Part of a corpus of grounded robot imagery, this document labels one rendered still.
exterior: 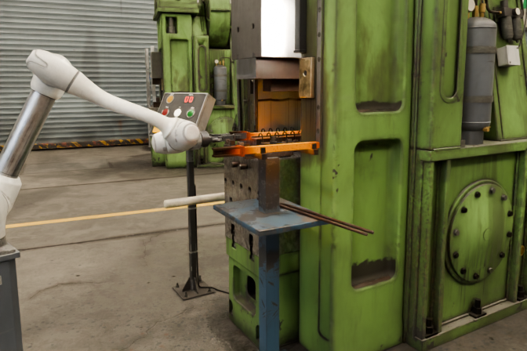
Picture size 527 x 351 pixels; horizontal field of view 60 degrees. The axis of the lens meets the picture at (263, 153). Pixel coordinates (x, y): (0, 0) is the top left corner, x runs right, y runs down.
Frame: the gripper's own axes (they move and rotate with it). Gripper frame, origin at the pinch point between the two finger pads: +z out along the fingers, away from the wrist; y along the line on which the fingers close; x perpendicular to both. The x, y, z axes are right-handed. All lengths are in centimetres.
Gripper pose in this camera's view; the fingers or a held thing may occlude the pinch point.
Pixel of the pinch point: (238, 135)
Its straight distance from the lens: 217.2
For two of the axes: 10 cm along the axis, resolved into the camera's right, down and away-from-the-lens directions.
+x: -0.2, -9.9, -1.6
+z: 8.7, -1.0, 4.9
